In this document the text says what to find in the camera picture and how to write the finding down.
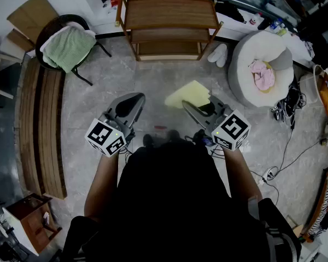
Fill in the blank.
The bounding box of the blue water bottle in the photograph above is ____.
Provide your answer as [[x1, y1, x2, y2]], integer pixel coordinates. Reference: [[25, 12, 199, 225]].
[[270, 17, 284, 32]]

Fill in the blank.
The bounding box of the white power strip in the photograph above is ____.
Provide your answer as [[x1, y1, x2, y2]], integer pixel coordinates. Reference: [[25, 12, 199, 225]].
[[256, 167, 277, 187]]

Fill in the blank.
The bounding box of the yellow cloth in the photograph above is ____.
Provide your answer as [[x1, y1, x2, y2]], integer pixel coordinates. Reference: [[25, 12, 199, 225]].
[[164, 80, 212, 109]]

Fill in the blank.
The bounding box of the wooden slatted bench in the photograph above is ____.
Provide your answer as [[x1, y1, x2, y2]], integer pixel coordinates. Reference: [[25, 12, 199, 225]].
[[18, 57, 68, 200]]

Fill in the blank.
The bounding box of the white slipper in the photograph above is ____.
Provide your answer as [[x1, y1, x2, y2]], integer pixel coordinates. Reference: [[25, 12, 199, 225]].
[[207, 44, 222, 63], [215, 44, 228, 68]]

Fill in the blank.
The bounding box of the small brown wooden cabinet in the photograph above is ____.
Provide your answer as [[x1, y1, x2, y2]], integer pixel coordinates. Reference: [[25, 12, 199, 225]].
[[5, 193, 63, 256]]

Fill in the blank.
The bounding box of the black bag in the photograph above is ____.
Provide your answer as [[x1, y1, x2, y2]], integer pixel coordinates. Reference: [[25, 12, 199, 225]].
[[214, 0, 247, 24]]

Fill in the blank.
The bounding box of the black bottle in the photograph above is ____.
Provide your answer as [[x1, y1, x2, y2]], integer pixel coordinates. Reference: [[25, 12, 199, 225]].
[[258, 17, 271, 31]]

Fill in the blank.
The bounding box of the person's left forearm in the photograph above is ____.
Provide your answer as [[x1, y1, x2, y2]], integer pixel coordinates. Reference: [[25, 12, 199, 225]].
[[84, 151, 120, 221]]

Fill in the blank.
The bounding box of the black round chair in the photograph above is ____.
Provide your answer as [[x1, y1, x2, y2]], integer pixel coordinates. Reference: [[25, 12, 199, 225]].
[[34, 14, 112, 86]]

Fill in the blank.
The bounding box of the white red-cap bottle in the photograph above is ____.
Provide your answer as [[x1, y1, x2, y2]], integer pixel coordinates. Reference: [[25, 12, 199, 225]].
[[248, 12, 263, 26]]

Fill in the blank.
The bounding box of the black cable bundle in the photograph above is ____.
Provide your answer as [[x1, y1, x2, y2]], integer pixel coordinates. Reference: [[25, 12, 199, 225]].
[[272, 86, 307, 125]]

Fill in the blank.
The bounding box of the cardboard box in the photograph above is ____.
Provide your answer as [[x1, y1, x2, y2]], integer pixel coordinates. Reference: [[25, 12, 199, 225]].
[[7, 0, 60, 53]]

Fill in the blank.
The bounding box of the orange striped sofa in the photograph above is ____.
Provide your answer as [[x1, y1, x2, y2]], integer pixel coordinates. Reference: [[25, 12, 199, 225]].
[[303, 166, 328, 242]]

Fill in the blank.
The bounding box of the pink cloth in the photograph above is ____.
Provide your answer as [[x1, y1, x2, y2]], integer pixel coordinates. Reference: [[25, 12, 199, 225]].
[[248, 59, 276, 91]]

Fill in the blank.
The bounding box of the white round plush sofa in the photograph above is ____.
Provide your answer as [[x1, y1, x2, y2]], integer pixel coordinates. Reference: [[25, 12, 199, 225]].
[[228, 30, 294, 108]]

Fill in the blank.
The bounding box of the white woven basket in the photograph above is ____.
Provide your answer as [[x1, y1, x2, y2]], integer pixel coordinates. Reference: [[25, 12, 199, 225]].
[[299, 64, 328, 117]]

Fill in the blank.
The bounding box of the green knitted blanket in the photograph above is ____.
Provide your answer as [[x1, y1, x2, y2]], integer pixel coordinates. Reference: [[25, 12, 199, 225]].
[[43, 26, 97, 73]]

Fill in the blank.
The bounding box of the person's right forearm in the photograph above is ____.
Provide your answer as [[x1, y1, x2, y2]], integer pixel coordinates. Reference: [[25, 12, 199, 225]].
[[224, 147, 263, 201]]

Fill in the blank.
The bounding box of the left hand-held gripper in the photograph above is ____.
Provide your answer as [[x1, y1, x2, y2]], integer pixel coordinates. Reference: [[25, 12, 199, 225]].
[[85, 92, 146, 157]]

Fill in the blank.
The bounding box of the white chair cushion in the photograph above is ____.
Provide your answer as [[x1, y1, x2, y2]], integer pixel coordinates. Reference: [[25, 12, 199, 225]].
[[39, 20, 96, 62]]

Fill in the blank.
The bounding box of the person's black clothing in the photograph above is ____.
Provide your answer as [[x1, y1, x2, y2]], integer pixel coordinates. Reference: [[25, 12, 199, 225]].
[[62, 140, 301, 262]]

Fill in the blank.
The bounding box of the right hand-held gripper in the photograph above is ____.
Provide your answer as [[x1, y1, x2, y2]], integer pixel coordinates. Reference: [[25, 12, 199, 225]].
[[181, 94, 251, 151]]

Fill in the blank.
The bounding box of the wooden shelf table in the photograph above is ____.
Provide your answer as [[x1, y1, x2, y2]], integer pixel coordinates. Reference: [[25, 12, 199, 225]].
[[115, 0, 224, 62]]

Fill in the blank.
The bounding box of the white frame stool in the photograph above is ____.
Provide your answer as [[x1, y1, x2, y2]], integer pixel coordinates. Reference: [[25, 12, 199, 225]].
[[0, 50, 22, 99]]

